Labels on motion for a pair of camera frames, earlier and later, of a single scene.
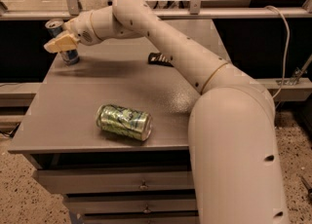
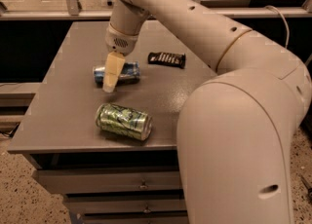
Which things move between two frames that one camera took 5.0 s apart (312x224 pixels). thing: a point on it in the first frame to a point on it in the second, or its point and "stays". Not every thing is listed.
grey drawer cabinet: x=110 y=132 stays
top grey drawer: x=118 y=180 stays
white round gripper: x=81 y=28 to x=119 y=42
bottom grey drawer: x=171 y=219 stays
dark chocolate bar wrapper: x=159 y=58 stays
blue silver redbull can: x=56 y=26 to x=131 y=73
